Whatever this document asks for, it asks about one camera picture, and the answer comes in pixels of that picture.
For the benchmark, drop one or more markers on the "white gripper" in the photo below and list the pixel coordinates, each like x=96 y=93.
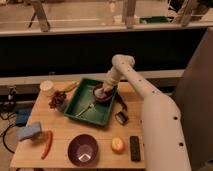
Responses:
x=110 y=82

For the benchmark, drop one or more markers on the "white towel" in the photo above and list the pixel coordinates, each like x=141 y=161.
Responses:
x=100 y=93

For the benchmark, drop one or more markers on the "red bowl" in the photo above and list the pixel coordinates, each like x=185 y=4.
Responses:
x=110 y=94

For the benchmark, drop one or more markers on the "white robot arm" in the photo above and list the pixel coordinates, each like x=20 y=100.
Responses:
x=164 y=144

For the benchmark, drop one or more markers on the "purple bowl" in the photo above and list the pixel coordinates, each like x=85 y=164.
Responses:
x=83 y=150

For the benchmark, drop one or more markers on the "black wrist watch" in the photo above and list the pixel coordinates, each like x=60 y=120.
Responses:
x=121 y=116

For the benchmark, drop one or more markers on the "yellow banana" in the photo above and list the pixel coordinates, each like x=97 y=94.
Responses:
x=70 y=87

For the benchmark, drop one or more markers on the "green plastic tray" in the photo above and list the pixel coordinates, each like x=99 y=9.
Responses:
x=98 y=115

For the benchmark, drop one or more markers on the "dark red grapes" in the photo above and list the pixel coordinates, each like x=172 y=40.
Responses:
x=58 y=99

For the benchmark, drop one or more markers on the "black remote control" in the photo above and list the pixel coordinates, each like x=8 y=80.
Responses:
x=135 y=149

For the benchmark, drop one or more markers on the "orange apple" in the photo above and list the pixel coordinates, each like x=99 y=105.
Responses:
x=117 y=145

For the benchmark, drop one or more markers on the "white cup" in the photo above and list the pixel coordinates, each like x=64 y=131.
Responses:
x=47 y=88

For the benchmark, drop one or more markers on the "blue box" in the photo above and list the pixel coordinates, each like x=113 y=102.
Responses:
x=22 y=116

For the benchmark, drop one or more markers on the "red chili pepper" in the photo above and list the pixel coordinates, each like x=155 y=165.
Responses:
x=48 y=144

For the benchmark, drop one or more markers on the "blue sponge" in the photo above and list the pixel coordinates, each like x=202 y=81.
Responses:
x=30 y=131

